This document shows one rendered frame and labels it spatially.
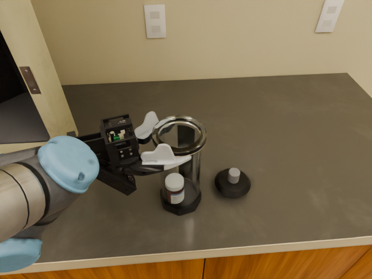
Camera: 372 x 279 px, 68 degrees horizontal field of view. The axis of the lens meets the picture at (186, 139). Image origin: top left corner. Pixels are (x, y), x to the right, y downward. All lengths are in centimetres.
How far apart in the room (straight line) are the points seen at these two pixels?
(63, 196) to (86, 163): 5
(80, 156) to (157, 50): 79
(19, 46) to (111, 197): 39
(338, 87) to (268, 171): 55
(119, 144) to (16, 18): 34
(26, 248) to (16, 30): 42
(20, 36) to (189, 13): 58
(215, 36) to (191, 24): 10
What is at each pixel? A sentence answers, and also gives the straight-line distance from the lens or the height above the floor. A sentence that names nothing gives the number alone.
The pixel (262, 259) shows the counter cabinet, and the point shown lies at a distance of 83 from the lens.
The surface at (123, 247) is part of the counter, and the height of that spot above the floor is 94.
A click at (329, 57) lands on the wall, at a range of 131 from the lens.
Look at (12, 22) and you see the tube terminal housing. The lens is 66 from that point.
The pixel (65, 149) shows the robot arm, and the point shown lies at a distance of 37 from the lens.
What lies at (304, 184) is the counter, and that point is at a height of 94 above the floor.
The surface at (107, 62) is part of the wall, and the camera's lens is 114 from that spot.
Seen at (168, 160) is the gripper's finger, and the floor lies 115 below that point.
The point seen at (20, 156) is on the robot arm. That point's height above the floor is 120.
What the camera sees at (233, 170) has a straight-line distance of 69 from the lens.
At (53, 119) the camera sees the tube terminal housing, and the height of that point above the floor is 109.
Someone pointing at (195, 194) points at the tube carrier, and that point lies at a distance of 65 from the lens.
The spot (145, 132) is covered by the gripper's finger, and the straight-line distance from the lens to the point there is 57.
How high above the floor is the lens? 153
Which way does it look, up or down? 44 degrees down
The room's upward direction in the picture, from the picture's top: straight up
